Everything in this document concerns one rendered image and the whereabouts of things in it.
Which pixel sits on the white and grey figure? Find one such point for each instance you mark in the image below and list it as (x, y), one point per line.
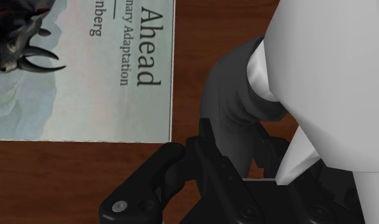
(332, 77)

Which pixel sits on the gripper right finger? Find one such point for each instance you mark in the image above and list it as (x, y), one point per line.
(319, 198)

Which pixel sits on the pale book with horned animal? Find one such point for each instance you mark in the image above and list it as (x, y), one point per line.
(83, 93)

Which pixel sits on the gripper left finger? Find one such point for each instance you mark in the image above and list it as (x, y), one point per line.
(145, 183)

